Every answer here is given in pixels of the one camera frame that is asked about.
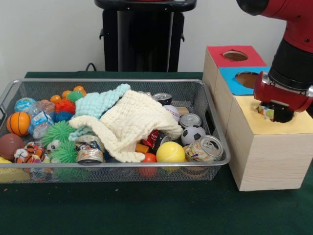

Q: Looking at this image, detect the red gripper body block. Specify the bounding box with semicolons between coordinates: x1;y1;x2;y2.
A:
253;71;313;113

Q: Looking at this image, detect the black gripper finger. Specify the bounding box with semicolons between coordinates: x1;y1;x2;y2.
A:
272;103;285;123
283;107;295;123

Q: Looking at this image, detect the colourful polka-dot cloth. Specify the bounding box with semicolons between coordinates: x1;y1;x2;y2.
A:
256;103;275;122

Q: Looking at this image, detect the cream knitted cloth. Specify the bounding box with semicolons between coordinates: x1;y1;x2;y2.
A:
68;89;183;163

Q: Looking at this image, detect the crushed clear plastic bottle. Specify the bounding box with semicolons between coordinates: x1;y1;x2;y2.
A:
27;100;56;140

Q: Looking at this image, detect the wooden box with three holes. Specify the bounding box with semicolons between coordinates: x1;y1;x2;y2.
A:
202;45;313;192

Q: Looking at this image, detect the shallow mesh bin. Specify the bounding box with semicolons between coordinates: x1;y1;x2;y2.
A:
0;78;231;183

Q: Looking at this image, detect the printed drink can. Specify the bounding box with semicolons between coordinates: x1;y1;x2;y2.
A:
185;135;224;162

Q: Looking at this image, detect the black and white soccer ball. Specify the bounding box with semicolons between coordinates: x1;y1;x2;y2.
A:
180;125;206;146

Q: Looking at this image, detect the silver drink can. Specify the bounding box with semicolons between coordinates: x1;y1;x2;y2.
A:
179;113;202;128

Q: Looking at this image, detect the white baseball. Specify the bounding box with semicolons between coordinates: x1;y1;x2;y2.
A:
162;104;181;122

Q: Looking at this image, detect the yellow tennis ball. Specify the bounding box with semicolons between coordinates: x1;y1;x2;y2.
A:
156;141;186;163

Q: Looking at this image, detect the small red ball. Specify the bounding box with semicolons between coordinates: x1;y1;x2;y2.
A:
140;153;157;164

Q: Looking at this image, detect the dark green tablecloth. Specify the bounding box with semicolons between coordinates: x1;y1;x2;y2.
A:
0;70;313;235

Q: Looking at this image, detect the light blue knitted cloth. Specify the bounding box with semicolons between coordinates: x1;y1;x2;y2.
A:
68;83;132;141

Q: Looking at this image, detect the blue green globe ball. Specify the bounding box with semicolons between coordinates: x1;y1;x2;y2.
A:
14;97;37;113

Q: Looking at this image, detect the orange mini basketball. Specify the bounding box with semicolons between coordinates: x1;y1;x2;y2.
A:
6;112;31;137

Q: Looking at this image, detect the brown mini football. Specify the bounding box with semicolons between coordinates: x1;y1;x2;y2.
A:
0;133;25;161

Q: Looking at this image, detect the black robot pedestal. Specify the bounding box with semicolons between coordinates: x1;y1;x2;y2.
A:
94;0;198;72

